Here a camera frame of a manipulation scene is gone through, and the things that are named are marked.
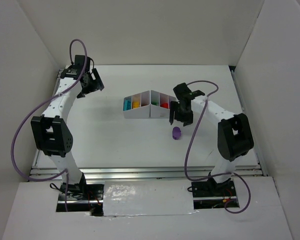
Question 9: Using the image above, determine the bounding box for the red lego brick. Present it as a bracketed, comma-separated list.
[160, 102, 169, 109]

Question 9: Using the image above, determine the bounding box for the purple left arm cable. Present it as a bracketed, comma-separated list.
[10, 38, 88, 212]

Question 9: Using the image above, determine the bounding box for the teal frog flower lego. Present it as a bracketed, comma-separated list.
[123, 98, 132, 111]

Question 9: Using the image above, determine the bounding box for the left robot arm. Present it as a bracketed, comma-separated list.
[30, 55, 104, 197]

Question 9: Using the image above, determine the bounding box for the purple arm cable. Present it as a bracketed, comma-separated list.
[183, 80, 251, 214]
[10, 38, 88, 212]

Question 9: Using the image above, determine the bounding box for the yellow butterfly lego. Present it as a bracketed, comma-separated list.
[132, 102, 139, 109]

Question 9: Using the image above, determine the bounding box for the purple oval lego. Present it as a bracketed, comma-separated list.
[172, 126, 182, 140]

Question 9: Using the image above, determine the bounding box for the aluminium frame rail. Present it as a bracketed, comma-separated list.
[29, 65, 268, 181]

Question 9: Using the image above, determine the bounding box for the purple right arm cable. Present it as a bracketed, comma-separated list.
[183, 80, 251, 214]

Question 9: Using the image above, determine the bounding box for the white divided organizer bin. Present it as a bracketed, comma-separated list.
[123, 90, 177, 119]

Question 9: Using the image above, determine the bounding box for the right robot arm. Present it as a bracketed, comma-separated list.
[169, 82, 254, 186]

